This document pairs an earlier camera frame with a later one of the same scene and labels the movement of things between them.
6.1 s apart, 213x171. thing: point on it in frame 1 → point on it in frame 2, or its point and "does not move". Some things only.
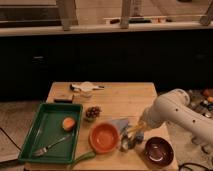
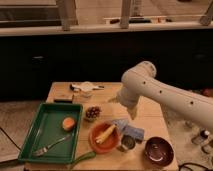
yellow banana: (137, 128) → (107, 133)
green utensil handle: (86, 155) does not move
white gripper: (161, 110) → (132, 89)
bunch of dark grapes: (91, 113) does not move
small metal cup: (127, 144) does not move
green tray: (46, 128) does not move
